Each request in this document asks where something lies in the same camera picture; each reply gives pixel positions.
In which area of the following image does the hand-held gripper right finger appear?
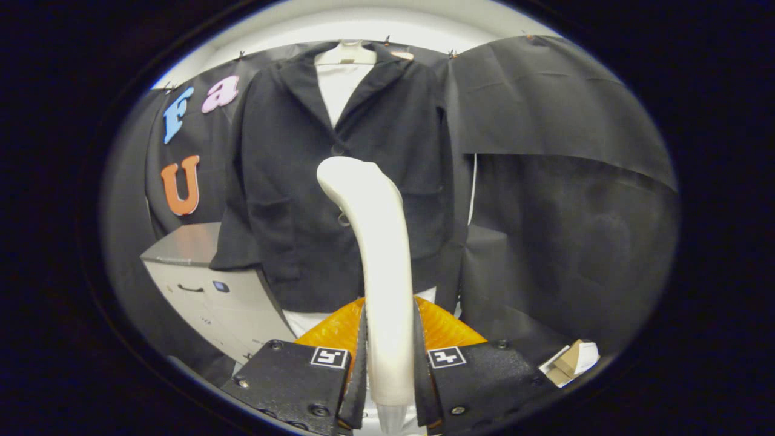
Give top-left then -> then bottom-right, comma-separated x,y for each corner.
414,296 -> 561,434

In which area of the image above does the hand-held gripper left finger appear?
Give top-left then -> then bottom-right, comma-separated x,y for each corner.
221,296 -> 367,436

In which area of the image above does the white garment steamer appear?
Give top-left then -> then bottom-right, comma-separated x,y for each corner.
316,156 -> 418,435

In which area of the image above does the black jacket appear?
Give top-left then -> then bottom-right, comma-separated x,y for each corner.
209,41 -> 470,314

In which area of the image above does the small white cardboard box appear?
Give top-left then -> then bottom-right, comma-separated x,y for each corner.
538,339 -> 601,388

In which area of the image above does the grey cabinet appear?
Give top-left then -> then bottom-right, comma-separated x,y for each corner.
140,222 -> 297,367

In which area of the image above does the black backdrop cloth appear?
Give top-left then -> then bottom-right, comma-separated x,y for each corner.
100,33 -> 679,388

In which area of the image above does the white mannequin torso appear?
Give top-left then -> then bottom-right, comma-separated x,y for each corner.
282,39 -> 437,340

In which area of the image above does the thin white cable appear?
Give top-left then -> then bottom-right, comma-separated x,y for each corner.
467,154 -> 479,226

